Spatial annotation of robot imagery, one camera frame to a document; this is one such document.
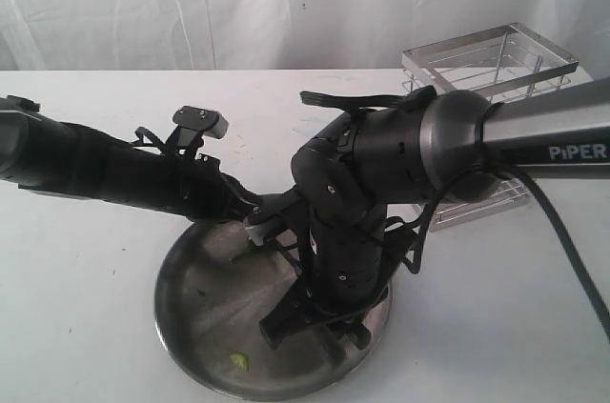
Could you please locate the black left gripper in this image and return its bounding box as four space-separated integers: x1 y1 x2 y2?
179 155 253 222

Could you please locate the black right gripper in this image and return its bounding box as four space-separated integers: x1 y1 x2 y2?
259 290 381 351

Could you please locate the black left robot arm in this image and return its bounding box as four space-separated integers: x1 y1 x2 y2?
1 95 260 221

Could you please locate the black and grey right robot arm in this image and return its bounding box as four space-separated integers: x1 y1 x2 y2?
260 79 609 349

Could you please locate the round stainless steel plate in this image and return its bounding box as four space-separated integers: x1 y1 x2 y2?
153 221 392 402

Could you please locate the white backdrop curtain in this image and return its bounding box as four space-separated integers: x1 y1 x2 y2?
1 0 609 77

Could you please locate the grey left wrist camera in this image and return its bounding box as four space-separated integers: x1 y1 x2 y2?
173 106 229 139

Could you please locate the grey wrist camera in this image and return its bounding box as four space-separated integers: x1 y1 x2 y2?
243 212 273 247
173 106 229 139

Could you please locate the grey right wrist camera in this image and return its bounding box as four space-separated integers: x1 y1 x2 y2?
243 212 273 247

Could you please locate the wire metal rack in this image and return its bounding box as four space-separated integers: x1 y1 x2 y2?
399 21 579 235

